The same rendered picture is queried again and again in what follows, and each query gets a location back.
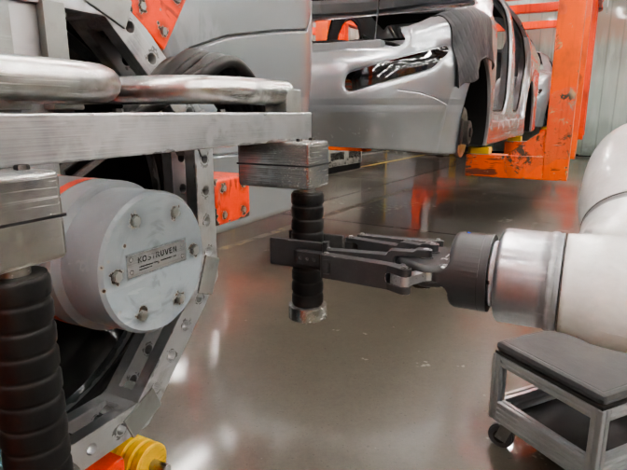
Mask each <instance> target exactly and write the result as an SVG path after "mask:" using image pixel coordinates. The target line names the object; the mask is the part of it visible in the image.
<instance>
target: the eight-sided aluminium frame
mask: <svg viewBox="0 0 627 470"><path fill-rule="evenodd" d="M52 1H57V2H62V3H64V11H65V20H66V21H69V23H70V24H71V25H72V26H73V28H74V29H75V30H76V31H77V33H78V34H79V35H80V37H81V38H82V39H83V40H84V42H85V43H86V44H87V45H88V47H89V48H90V49H91V51H92V52H93V53H94V55H95V56H96V57H97V58H98V60H99V61H100V62H101V63H102V65H105V66H107V67H109V68H111V69H113V70H114V71H115V72H116V73H117V75H118V76H150V74H151V73H152V72H153V70H154V69H155V68H156V67H157V66H158V65H159V64H160V63H161V62H162V61H163V60H165V59H166V57H165V56H164V54H163V53H162V51H161V50H160V48H159V46H158V45H157V43H156V42H155V40H154V39H153V37H152V36H151V34H150V33H149V32H148V30H147V29H146V28H145V26H144V25H143V24H142V23H141V22H140V21H139V20H138V19H137V18H136V17H135V16H134V15H133V14H132V13H131V6H132V1H131V0H52ZM160 112H166V113H194V112H204V110H203V109H200V107H199V106H198V105H197V104H170V105H169V106H167V107H165V108H164V109H162V110H161V111H160ZM161 155H162V169H163V184H164V191H168V192H171V193H173V194H175V195H176V196H178V197H179V198H181V199H182V200H183V201H184V202H185V203H186V204H187V205H188V207H189V208H190V209H191V211H192V212H193V213H194V215H195V217H196V220H197V222H198V225H199V229H200V232H201V236H202V267H201V272H200V276H199V280H198V282H197V285H196V288H195V290H194V292H193V294H192V296H191V298H190V300H189V302H188V304H187V305H186V307H185V308H184V309H183V310H182V311H181V312H180V313H179V314H178V315H177V316H176V317H175V318H174V319H173V320H172V321H171V322H170V323H169V324H168V325H166V326H165V327H163V328H161V329H159V330H156V331H154V332H149V333H141V334H140V333H135V334H134V336H133V338H132V341H131V343H130V345H129V347H128V349H127V351H126V352H125V353H124V355H123V357H122V359H121V361H120V363H119V365H118V368H117V370H116V372H115V373H114V375H113V377H112V379H111V381H110V382H109V384H108V386H107V388H106V389H105V390H104V392H103V393H102V394H100V395H98V396H97V397H95V398H93V399H92V400H91V401H89V402H87V403H86V404H84V405H82V406H80V407H79V408H76V409H74V410H73V411H71V412H69V413H67V419H68V433H69V435H70V442H71V454H72V458H73V463H75V464H76V465H77V466H78V467H79V468H80V470H85V469H86V468H88V467H89V466H91V465H92V464H94V463H95V462H97V461H98V460H100V459H101V458H102V457H104V456H105V455H106V454H107V453H109V452H110V451H111V450H113V449H115V448H116V447H117V446H119V445H120V444H122V443H123V442H125V441H126V440H127V439H129V438H130V437H133V438H135V437H136V436H137V435H138V433H139V432H140V431H141V430H142V429H143V428H145V427H146V426H148V425H149V423H150V421H151V419H152V417H153V415H154V413H155V412H156V410H157V409H158V408H159V407H160V405H161V402H160V400H161V398H162V396H163V393H164V391H165V389H166V387H167V385H168V383H169V381H170V378H171V377H172V375H173V373H174V370H175V368H176V365H177V363H178V361H179V359H180V357H181V355H182V353H183V351H184V349H185V347H186V345H187V343H188V340H189V338H190V335H191V333H192V331H193V329H194V327H195V325H196V324H197V321H198V319H199V317H200V315H201V313H202V310H203V307H204V305H205V303H206V301H207V299H208V298H209V296H210V295H212V294H213V291H214V286H215V283H216V280H217V277H218V272H217V268H218V263H219V258H218V257H217V250H216V207H215V186H214V164H213V148H208V149H199V150H189V151H179V152H169V153H161Z"/></svg>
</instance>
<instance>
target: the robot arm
mask: <svg viewBox="0 0 627 470"><path fill-rule="evenodd" d="M578 221H579V224H580V228H579V234H574V233H567V235H566V233H562V232H560V231H553V232H548V231H537V230H527V229H517V228H507V229H505V230H504V231H503V233H502V236H501V238H500V241H499V240H498V237H497V235H496V234H489V233H479V232H470V231H461V232H459V233H458V234H457V235H456V236H455V237H454V239H453V243H452V247H451V248H448V247H443V242H444V240H442V239H440V238H436V239H418V238H408V237H398V236H388V235H378V234H368V233H364V232H360V233H358V234H357V237H356V236H353V235H349V236H346V237H345V235H341V234H333V233H325V232H324V240H323V242H314V241H305V240H297V239H291V232H292V230H293V229H291V230H289V238H282V237H271V238H270V256H271V263H272V264H277V265H284V266H290V267H297V268H304V269H310V270H320V277H322V278H324V279H330V280H336V281H341V282H346V283H355V284H361V285H365V286H371V287H376V288H381V289H386V290H389V291H392V292H395V293H397V294H400V295H402V296H406V295H409V294H410V293H411V285H412V286H413V287H415V288H423V289H427V288H430V287H443V288H444V289H445V290H446V292H447V298H448V301H449V303H450V304H451V305H452V306H454V307H457V308H463V309H469V310H474V311H485V312H487V311H488V310H489V309H490V307H492V313H493V317H494V318H495V320H496V321H497V322H502V323H508V324H514V325H523V326H529V327H534V328H540V329H542V330H545V331H550V330H551V331H554V330H555V331H556V332H560V333H564V334H567V335H570V336H573V337H576V338H579V339H582V340H584V341H586V342H588V343H590V344H592V345H595V346H599V347H603V348H607V349H609V350H614V351H619V352H624V353H627V123H626V124H624V125H622V126H620V127H618V128H617V129H616V130H614V131H612V132H611V133H610V134H608V135H607V136H606V137H605V138H604V139H603V140H602V141H601V142H600V144H599V145H598V146H597V147H596V148H595V149H594V151H593V153H592V155H591V157H590V159H589V162H588V164H587V167H586V170H585V173H584V176H583V179H582V184H581V189H580V193H579V199H578ZM565 236H566V240H565ZM555 325H556V329H555Z"/></svg>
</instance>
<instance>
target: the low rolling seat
mask: <svg viewBox="0 0 627 470"><path fill-rule="evenodd" d="M497 348H498V350H495V352H494V357H493V368H492V379H491V391H490V401H489V412H488V416H490V417H493V419H494V420H495V421H496V422H493V423H492V424H491V426H490V428H489V429H488V436H489V438H490V440H491V441H492V442H493V443H494V444H495V445H497V446H498V447H500V448H507V447H509V446H511V445H512V443H513V441H514V439H515V435H516V436H518V437H519V438H521V439H522V440H523V441H525V442H526V443H528V444H529V445H530V446H532V447H533V448H535V449H537V450H538V451H539V452H541V453H542V454H544V455H545V456H546V457H548V458H549V459H551V460H552V461H554V462H555V463H557V464H558V465H560V466H561V467H562V468H563V469H564V470H627V352H619V351H614V350H609V349H607V348H603V347H599V346H595V345H592V344H590V343H588V342H586V341H584V340H582V339H579V338H576V337H573V336H570V335H567V334H564V333H560V332H556V331H555V330H554V331H551V330H550V331H545V330H542V331H538V332H535V333H531V334H526V335H522V336H518V337H515V338H511V339H503V340H500V341H498V343H497ZM507 370H508V371H509V372H511V373H513V374H515V375H516V376H518V377H520V378H522V379H523V380H526V381H528V382H529V383H531V384H532V385H529V386H525V387H522V388H519V389H516V390H513V391H509V392H506V393H505V390H506V379H507Z"/></svg>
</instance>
